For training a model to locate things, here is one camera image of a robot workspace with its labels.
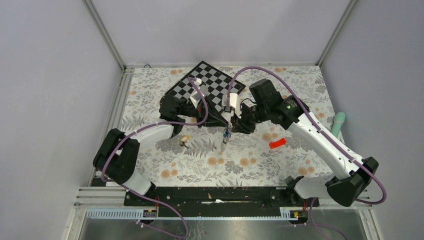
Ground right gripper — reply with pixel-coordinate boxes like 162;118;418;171
230;102;269;135

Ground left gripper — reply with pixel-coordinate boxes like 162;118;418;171
177;94;229;129

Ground grey metal key holder plate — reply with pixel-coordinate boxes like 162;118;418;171
220;126;232;153

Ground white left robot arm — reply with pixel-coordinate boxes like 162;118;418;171
93;94;228;206

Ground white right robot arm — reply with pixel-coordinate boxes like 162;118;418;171
231;79;379;207

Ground black and silver chessboard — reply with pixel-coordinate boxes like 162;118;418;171
166;61;232;113

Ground floral table mat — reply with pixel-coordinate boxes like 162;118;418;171
105;65;359;188

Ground red key tag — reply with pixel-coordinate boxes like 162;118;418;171
268;137;287;149

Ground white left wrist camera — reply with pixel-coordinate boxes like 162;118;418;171
188;77;209;107

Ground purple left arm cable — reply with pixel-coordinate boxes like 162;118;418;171
100;76;210;240

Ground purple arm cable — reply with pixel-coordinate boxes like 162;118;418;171
100;76;210;240
225;66;388;240

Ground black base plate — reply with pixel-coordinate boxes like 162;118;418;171
123;186;320;218

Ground mint green handle tool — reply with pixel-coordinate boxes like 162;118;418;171
331;112;346;137

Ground aluminium frame rails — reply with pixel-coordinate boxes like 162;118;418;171
67;0;385;240

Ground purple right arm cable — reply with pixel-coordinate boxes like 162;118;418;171
225;66;388;240

